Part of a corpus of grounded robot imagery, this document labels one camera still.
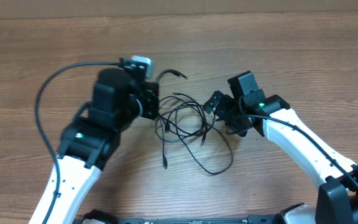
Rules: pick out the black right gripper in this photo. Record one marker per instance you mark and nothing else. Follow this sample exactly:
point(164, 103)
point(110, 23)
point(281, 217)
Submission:
point(241, 129)

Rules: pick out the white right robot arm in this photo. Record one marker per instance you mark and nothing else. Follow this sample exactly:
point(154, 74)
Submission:
point(334, 175)

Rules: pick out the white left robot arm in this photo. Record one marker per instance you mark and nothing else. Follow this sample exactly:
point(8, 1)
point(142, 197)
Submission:
point(120, 95)

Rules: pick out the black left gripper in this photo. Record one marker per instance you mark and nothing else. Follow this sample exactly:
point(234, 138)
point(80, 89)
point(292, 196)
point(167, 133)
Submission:
point(150, 96)

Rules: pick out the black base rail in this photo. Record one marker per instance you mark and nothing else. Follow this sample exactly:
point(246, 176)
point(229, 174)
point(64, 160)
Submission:
point(97, 216)

